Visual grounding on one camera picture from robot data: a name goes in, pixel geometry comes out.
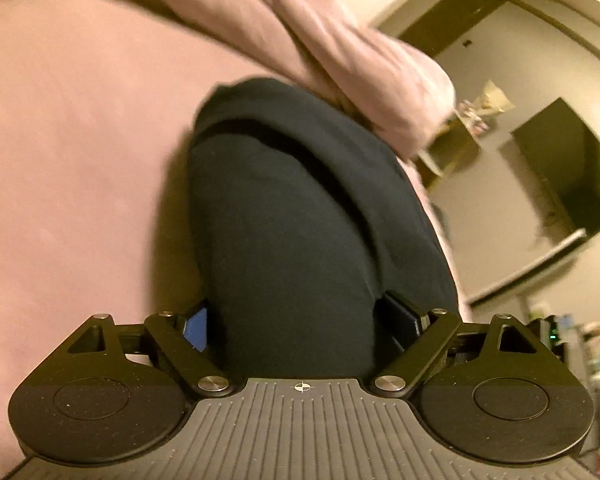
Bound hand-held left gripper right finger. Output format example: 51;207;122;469
372;290;546;401

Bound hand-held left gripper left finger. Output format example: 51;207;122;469
66;300;233;398

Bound dark navy garment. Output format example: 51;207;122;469
187;77;458;381

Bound cluttered rack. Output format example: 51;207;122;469
527;300;600;466

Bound pink duvet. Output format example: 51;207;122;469
0;0;456;161

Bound dark door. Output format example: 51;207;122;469
397;0;511;58

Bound small wall shelf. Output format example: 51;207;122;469
420;80;511;191

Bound black wall television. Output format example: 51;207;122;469
512;97;600;241

